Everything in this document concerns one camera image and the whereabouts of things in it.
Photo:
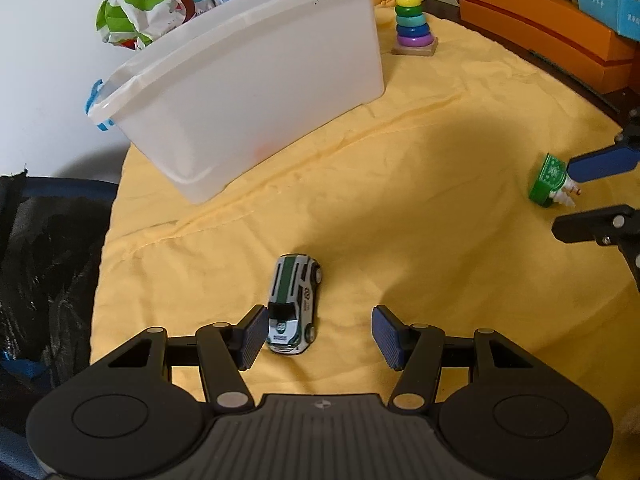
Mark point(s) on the white plastic storage bin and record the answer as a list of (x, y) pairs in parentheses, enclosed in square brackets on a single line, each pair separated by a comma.
[(240, 85)]

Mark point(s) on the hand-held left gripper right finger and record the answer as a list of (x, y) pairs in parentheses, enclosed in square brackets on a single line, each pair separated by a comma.
[(386, 336)]

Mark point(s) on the black chair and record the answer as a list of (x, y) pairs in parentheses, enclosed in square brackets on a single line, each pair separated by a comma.
[(45, 270)]

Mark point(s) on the orange box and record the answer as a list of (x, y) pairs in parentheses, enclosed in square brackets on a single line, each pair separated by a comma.
[(540, 30)]

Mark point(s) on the green and white snack bag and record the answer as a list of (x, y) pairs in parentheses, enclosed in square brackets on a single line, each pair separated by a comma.
[(142, 2)]

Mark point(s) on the green toy block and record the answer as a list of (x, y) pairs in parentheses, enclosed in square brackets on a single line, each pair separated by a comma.
[(547, 177)]

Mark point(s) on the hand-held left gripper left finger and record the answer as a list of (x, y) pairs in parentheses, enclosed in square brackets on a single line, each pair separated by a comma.
[(256, 336)]

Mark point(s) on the yellow cloth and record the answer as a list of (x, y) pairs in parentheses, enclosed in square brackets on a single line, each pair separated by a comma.
[(400, 210)]

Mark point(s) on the white toy car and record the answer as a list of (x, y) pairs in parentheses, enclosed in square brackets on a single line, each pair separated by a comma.
[(292, 300)]

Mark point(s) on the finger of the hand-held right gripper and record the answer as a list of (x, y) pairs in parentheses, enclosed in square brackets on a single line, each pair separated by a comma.
[(605, 162), (595, 224)]

